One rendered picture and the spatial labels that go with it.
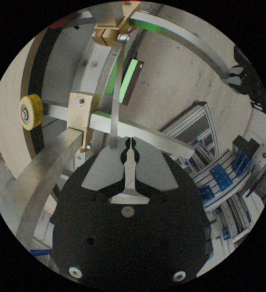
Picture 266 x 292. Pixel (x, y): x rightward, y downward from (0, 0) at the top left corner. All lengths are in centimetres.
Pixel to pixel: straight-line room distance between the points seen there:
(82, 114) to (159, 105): 95
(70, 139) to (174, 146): 21
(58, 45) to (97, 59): 19
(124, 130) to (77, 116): 10
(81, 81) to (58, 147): 36
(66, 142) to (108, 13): 21
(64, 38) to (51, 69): 12
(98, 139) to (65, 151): 25
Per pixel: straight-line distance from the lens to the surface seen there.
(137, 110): 104
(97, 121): 19
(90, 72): 46
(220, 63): 28
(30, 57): 30
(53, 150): 15
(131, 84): 32
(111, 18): 19
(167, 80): 110
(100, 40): 22
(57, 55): 40
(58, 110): 23
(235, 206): 76
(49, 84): 38
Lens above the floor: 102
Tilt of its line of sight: 58 degrees down
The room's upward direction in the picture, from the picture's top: 179 degrees counter-clockwise
